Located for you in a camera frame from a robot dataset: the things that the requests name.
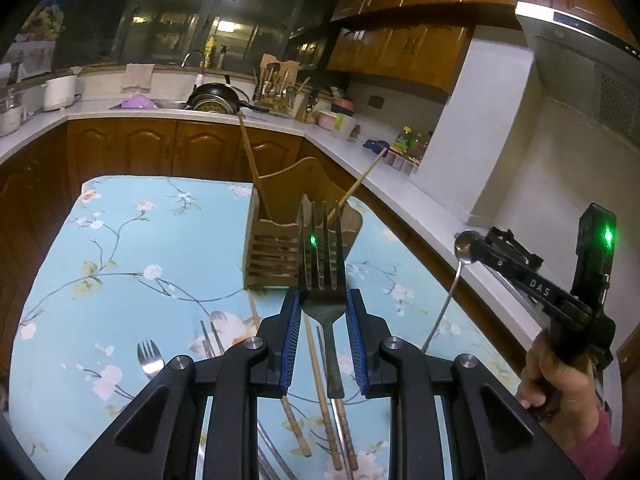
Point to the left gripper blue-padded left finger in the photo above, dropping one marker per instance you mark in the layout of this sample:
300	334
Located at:
192	406

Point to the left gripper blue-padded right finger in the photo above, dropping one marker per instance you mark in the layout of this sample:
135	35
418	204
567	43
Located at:
447	414

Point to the steel spoon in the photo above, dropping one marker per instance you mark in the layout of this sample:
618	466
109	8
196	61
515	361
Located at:
464	254

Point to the wooden chopstick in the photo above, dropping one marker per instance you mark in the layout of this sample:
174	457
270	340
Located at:
324	406
344	435
287	408

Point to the large steel fork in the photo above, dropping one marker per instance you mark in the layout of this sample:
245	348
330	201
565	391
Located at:
321	281

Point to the right human hand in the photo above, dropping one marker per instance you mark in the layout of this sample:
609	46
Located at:
568	389

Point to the small steel fork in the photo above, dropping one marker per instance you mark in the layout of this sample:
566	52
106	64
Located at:
150	358

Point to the floral blue tablecloth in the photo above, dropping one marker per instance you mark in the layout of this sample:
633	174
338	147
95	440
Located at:
141	259

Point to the spice jar set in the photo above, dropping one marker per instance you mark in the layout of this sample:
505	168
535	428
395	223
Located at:
405	165

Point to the wooden utensil holder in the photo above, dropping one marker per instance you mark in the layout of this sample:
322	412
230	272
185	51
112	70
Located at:
270	252

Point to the steel range hood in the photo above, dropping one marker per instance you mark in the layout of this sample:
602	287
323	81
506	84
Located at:
584	67

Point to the green drink bottle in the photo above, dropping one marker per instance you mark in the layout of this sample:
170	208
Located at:
403	141

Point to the long wooden stick right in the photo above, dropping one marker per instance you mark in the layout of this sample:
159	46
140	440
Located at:
337	210

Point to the long wooden stick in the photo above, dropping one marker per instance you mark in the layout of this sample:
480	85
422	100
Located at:
337	210
253	167

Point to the long wooden stick left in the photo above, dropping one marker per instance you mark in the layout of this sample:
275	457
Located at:
253	167

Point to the black wok pan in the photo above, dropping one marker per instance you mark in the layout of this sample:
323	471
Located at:
220	97

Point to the white round pot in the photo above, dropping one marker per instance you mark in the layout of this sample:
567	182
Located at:
59	93

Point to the beige hanging towel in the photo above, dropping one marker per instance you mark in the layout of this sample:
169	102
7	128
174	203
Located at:
137	78

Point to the sink faucet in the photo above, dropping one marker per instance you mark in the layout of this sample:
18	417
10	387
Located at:
194	58

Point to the yellow dish soap bottle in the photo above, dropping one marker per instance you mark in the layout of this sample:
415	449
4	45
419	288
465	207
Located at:
209	52

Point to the fruit beach poster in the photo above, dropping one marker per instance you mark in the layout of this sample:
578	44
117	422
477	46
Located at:
31	53

